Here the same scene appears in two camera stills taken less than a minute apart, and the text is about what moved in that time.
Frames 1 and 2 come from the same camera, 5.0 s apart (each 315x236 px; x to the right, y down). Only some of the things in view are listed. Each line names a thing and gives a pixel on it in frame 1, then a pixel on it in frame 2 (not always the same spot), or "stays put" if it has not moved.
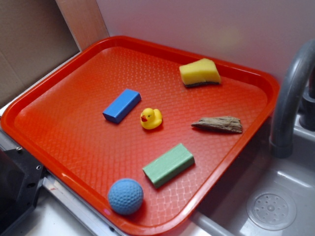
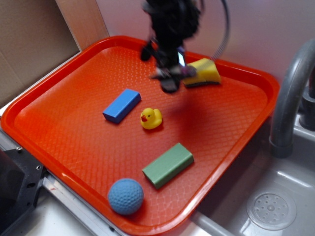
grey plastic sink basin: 266,195 stays put
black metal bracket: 20,178 stays put
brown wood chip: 227,123 → 188,72
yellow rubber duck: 150,118 stays put
